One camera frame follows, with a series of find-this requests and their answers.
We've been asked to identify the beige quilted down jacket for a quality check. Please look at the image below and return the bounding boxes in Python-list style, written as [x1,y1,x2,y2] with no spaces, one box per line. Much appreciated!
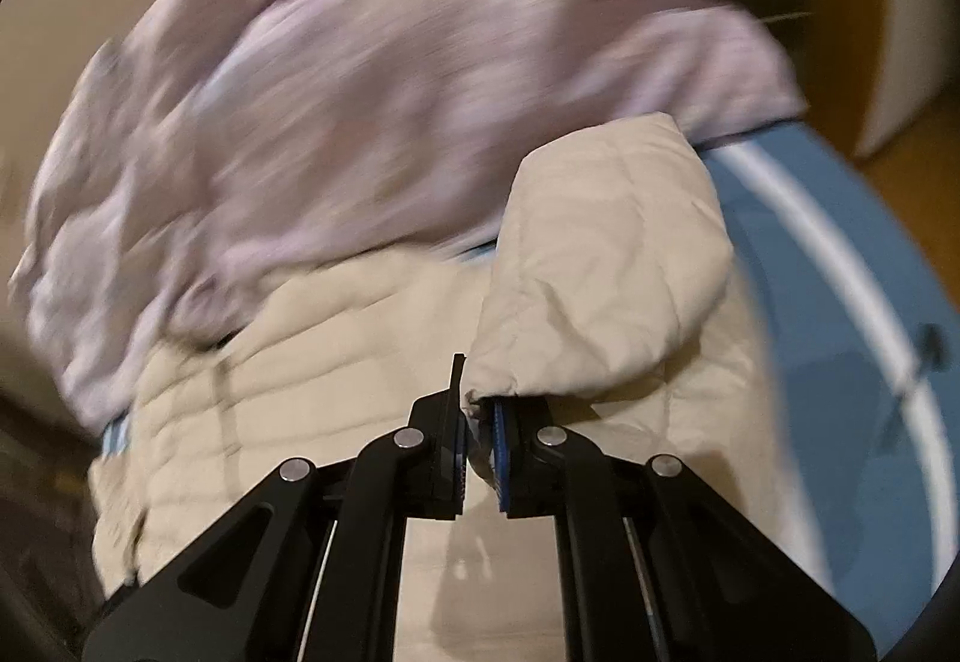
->
[83,114,835,660]

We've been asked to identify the lilac crumpled duvet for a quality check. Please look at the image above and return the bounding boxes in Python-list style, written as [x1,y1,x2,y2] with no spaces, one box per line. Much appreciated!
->
[10,0,805,433]

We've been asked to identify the blue white striped bedsheet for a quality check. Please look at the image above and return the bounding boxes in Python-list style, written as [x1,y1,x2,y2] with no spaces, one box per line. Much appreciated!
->
[91,116,958,657]

